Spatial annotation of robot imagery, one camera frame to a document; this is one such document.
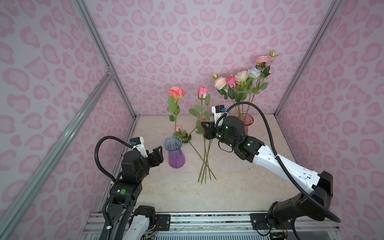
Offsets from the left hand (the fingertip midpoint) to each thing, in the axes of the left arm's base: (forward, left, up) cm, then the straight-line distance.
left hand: (155, 146), depth 70 cm
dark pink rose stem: (+27, -39, +8) cm, 48 cm away
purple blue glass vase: (+4, -7, -17) cm, 19 cm away
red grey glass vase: (+24, -51, -10) cm, 57 cm away
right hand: (+8, -22, +7) cm, 24 cm away
